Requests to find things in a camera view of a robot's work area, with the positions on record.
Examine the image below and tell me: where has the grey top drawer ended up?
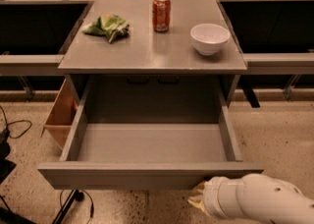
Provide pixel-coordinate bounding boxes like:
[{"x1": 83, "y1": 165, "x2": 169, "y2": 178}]
[{"x1": 38, "y1": 75, "x2": 263, "y2": 190}]

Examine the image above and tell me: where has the white bowl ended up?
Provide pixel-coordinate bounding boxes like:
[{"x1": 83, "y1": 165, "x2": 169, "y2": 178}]
[{"x1": 190, "y1": 24, "x2": 231, "y2": 56}]

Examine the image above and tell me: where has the orange soda can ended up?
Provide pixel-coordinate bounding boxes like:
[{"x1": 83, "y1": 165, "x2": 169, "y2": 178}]
[{"x1": 152, "y1": 0, "x2": 171, "y2": 32}]

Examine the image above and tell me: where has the black equipment at left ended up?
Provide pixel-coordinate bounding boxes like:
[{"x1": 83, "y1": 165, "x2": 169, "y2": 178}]
[{"x1": 0, "y1": 129, "x2": 16, "y2": 184}]

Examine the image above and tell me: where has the grey rail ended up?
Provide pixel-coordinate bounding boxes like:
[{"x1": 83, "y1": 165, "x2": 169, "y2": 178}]
[
  {"x1": 243, "y1": 53, "x2": 314, "y2": 75},
  {"x1": 0, "y1": 55, "x2": 63, "y2": 77}
]

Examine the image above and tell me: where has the grey rail left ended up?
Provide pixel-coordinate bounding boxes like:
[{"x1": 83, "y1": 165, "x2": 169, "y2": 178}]
[{"x1": 0, "y1": 55, "x2": 63, "y2": 77}]

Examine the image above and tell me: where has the black stand with cable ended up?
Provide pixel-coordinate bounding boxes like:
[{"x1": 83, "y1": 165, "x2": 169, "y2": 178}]
[{"x1": 51, "y1": 188, "x2": 96, "y2": 224}]

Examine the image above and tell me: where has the black floor cable left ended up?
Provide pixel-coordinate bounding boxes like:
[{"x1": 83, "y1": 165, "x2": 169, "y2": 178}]
[{"x1": 0, "y1": 105, "x2": 33, "y2": 140}]

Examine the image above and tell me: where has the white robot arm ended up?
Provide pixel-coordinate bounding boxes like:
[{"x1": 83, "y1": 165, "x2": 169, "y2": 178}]
[{"x1": 188, "y1": 174, "x2": 314, "y2": 224}]

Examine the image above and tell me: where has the cardboard box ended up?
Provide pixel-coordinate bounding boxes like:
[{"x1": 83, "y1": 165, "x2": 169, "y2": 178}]
[{"x1": 44, "y1": 81, "x2": 78, "y2": 149}]

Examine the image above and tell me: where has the green chip bag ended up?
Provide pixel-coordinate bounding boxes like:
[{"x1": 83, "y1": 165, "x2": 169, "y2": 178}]
[{"x1": 81, "y1": 15, "x2": 130, "y2": 43}]

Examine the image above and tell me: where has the grey rail right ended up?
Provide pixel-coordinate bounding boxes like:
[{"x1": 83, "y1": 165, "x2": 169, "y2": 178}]
[{"x1": 243, "y1": 53, "x2": 314, "y2": 75}]

